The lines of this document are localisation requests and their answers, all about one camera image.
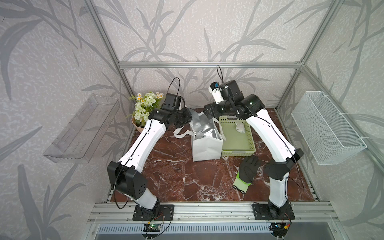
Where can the green plastic basket tray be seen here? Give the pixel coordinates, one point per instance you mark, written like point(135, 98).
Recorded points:
point(236, 144)

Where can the right circuit board with wires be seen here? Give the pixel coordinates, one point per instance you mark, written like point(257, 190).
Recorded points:
point(278, 227)

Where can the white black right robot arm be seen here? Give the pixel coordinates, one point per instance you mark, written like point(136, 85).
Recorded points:
point(284, 155)

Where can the clear acrylic wall shelf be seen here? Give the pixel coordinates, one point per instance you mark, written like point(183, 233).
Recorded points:
point(79, 140)

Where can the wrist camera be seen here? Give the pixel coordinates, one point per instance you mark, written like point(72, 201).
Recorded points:
point(172, 102)
point(216, 92)

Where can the black green work glove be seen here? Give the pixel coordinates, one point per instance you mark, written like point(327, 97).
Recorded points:
point(247, 171)

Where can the left green circuit board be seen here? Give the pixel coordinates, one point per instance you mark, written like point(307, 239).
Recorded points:
point(152, 228)

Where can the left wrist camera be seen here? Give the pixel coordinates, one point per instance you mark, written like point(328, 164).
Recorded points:
point(172, 102)

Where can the white ice pack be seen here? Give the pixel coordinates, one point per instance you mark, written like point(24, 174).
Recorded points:
point(240, 127)

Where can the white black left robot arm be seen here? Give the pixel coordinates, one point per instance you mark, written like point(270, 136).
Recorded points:
point(126, 175)

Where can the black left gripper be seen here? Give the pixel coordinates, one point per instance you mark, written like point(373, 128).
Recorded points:
point(188, 117)

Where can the white wire mesh basket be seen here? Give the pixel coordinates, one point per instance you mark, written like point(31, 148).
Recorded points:
point(328, 134)

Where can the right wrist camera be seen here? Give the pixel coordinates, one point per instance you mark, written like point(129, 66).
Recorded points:
point(216, 92)

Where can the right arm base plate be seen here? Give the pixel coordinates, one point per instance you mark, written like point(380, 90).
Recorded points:
point(270, 212)

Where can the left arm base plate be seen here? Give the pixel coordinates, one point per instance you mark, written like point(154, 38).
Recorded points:
point(158, 213)

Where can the aluminium front rail frame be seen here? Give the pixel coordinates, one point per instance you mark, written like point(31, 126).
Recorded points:
point(214, 212)

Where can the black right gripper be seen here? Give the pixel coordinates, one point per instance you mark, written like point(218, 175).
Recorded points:
point(213, 108)

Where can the artificial white flower plant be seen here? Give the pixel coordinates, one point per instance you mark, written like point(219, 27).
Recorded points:
point(145, 104)

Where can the white insulated delivery bag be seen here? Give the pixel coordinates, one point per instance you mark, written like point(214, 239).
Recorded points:
point(206, 135)

